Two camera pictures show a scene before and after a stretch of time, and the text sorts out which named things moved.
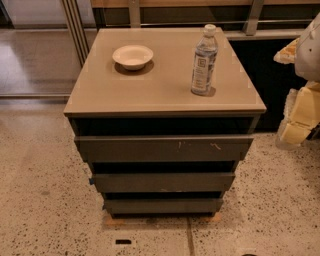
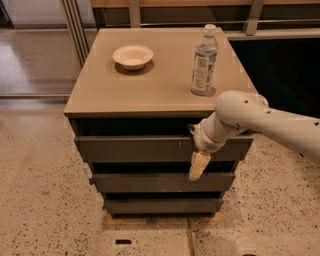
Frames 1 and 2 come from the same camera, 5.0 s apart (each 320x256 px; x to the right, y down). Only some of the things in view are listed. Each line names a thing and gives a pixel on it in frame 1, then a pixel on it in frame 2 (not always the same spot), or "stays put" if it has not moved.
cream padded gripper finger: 301,115 → 199,161
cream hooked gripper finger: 287,55 → 192,128
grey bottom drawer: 163,206 stays put
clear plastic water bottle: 204,62 stays put
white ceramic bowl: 133,57 stays put
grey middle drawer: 163,182 stays put
